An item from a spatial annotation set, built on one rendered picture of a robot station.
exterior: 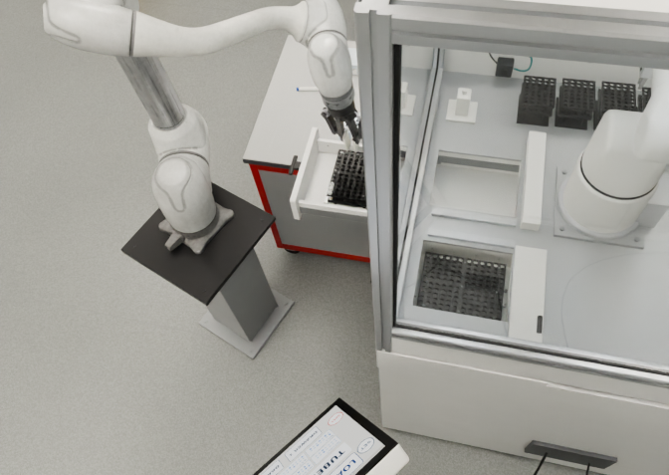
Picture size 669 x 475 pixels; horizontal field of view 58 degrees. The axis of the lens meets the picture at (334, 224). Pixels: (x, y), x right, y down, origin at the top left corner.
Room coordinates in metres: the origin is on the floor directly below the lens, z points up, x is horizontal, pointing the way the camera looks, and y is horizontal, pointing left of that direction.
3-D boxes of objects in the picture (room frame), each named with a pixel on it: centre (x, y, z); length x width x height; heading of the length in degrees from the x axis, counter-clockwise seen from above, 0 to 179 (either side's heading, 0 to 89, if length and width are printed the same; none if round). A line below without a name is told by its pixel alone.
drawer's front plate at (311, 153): (1.13, 0.06, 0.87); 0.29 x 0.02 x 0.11; 159
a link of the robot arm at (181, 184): (1.08, 0.44, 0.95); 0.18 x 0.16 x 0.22; 0
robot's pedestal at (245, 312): (1.07, 0.44, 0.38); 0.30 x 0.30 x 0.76; 49
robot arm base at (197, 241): (1.06, 0.45, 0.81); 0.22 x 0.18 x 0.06; 137
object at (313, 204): (1.06, -0.13, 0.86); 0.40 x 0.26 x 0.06; 69
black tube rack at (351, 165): (1.06, -0.13, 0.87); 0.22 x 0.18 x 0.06; 69
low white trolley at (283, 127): (1.51, -0.10, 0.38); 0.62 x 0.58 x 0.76; 159
